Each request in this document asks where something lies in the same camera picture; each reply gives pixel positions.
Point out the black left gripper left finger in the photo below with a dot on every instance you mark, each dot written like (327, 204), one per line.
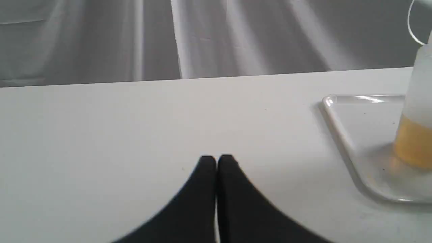
(189, 217)

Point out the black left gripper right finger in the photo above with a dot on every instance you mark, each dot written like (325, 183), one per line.
(246, 216)

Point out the translucent squeeze bottle amber liquid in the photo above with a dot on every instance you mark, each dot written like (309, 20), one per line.
(413, 142)

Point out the white plastic tray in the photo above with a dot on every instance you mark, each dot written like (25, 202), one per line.
(365, 127)

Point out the grey draped backdrop cloth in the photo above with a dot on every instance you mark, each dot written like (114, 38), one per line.
(53, 42)

